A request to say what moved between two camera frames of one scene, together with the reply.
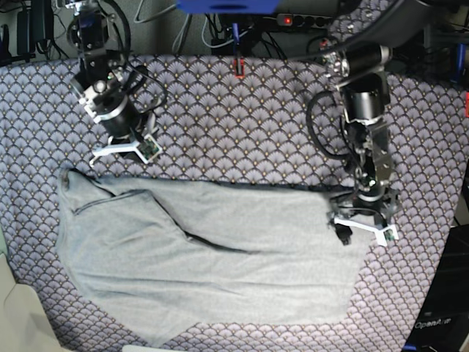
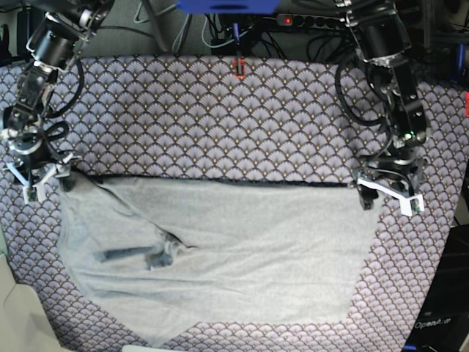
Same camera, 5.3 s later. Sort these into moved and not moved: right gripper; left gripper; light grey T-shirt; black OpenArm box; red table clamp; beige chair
Moved: right gripper; left gripper
Not moved: red table clamp; light grey T-shirt; beige chair; black OpenArm box
